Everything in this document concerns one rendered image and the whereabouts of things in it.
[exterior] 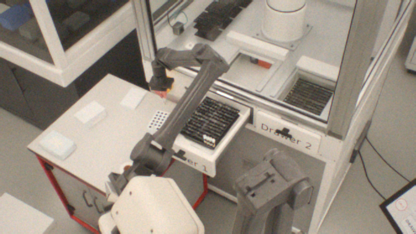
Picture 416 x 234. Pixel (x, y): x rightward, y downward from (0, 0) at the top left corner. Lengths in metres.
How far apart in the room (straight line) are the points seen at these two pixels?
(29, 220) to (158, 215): 0.96
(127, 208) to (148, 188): 0.08
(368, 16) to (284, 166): 0.71
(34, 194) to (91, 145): 0.99
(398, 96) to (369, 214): 1.06
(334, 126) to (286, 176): 0.94
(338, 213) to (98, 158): 1.46
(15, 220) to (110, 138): 0.53
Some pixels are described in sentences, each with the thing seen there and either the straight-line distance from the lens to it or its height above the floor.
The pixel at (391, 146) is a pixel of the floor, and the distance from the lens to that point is 3.13.
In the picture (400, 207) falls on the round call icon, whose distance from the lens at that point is 1.62.
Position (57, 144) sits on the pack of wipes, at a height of 0.81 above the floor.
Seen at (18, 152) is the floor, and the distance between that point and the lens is 3.26.
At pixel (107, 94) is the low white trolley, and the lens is 2.29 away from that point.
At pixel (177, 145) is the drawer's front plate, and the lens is 1.78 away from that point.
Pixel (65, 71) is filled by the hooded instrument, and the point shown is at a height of 0.89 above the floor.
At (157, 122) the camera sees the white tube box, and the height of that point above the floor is 0.79.
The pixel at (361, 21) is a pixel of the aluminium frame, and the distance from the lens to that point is 1.44.
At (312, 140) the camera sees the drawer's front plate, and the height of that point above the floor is 0.90.
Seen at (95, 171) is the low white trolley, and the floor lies 0.76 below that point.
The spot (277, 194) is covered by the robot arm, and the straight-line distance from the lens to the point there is 0.83.
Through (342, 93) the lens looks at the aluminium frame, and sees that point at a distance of 1.64.
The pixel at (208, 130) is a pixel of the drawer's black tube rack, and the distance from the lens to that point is 1.86.
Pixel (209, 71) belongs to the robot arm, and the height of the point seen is 1.41.
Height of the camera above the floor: 2.31
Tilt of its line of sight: 48 degrees down
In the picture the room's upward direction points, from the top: 4 degrees counter-clockwise
